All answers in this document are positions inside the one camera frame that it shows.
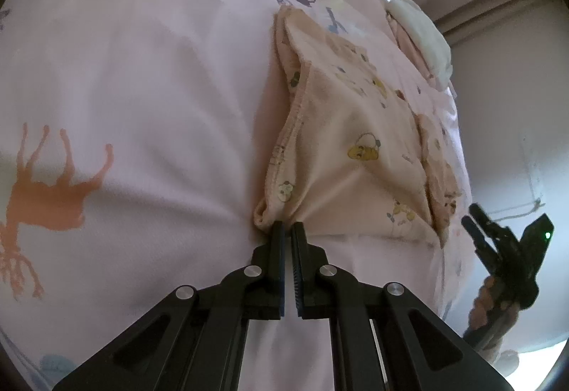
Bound pink animal print blanket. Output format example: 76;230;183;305
0;0;475;391

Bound person's right hand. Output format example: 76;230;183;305
464;272;522;357

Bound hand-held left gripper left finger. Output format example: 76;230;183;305
52;220;286;391

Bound pink bear print shirt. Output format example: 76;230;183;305
253;6;473;250

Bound white folded clothes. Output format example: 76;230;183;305
386;0;455;86

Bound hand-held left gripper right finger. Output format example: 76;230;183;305
291;221;512;391

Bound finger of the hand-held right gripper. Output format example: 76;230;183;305
469;202;505;241
461;215;495;264

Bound pink folded clothes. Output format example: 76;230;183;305
386;12;430;78

